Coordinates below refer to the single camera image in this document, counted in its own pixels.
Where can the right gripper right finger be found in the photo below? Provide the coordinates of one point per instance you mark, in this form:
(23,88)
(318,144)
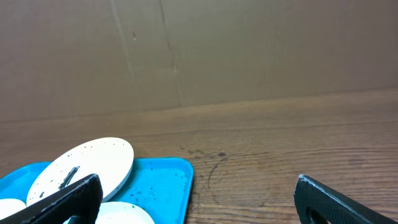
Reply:
(317,203)

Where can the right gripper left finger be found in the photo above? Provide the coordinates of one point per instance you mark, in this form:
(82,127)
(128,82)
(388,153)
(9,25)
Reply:
(79,202)

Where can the white plate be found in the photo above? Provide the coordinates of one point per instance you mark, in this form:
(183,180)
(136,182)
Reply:
(109,158)

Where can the yellow-green plate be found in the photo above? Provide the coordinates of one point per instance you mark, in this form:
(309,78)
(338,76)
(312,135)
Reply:
(10,206)

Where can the teal plastic tray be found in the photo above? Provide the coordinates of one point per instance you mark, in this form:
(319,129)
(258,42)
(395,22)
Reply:
(160,186)

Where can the light blue plate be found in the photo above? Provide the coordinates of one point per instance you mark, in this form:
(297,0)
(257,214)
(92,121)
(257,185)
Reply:
(122,213)

